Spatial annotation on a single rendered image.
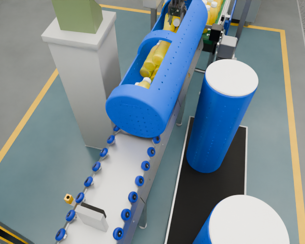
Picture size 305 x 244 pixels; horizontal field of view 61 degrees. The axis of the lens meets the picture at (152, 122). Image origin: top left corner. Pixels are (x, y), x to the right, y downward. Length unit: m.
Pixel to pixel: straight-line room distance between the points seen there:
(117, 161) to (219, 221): 0.51
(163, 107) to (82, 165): 1.37
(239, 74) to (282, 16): 2.83
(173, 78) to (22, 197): 1.62
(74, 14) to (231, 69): 0.87
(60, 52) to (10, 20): 2.61
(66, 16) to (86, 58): 0.24
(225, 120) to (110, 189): 0.75
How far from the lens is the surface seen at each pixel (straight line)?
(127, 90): 1.07
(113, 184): 1.18
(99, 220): 0.98
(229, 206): 1.06
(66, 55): 1.62
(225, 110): 1.46
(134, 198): 1.11
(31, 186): 2.37
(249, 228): 1.06
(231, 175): 2.14
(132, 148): 1.26
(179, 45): 1.33
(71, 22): 1.54
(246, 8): 2.16
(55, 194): 2.27
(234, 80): 1.45
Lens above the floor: 2.00
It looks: 53 degrees down
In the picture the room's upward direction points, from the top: 1 degrees clockwise
